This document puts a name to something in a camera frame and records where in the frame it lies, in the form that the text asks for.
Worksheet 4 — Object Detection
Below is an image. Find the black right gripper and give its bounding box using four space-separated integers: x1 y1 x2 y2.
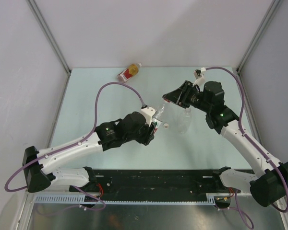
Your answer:
163 80 211 113

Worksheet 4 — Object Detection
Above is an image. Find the red-labelled clear water bottle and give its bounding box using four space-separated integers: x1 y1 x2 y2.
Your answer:
152 100 169 134

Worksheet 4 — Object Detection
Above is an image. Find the white QR-code bottle cap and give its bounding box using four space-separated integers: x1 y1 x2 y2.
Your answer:
163 123 169 129

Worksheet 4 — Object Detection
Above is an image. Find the clear unlabelled plastic bottle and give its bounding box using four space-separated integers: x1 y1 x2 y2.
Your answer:
178 108 192 134

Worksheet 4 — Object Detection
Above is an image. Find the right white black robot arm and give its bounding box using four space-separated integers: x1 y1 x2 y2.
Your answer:
163 81 288 207

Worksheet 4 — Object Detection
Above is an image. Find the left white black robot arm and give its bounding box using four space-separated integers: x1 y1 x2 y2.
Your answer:
23 112 161 193

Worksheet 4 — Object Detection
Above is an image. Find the yellow tea bottle red label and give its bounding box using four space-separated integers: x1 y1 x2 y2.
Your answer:
117 63 142 83

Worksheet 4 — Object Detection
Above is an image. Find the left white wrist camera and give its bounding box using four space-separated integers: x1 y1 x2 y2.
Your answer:
140 106 156 126

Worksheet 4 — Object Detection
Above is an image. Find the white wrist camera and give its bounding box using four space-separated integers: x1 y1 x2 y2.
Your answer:
193 68 206 87
140 106 156 126

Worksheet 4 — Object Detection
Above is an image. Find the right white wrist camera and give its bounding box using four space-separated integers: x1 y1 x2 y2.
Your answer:
193 68 206 87

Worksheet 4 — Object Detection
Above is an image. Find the black mounting base rail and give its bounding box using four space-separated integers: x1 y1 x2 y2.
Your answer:
81 169 230 196

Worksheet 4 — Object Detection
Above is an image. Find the grey slotted cable duct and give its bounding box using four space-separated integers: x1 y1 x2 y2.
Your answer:
34 191 215 206

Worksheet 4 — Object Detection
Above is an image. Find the right aluminium frame post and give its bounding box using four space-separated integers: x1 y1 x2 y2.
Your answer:
236 0 283 73

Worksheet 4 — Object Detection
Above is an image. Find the aluminium frame post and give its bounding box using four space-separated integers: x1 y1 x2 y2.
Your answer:
236 0 283 73
26 0 71 73

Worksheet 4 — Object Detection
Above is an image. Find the left aluminium frame post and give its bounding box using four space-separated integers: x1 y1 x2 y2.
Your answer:
26 0 71 73

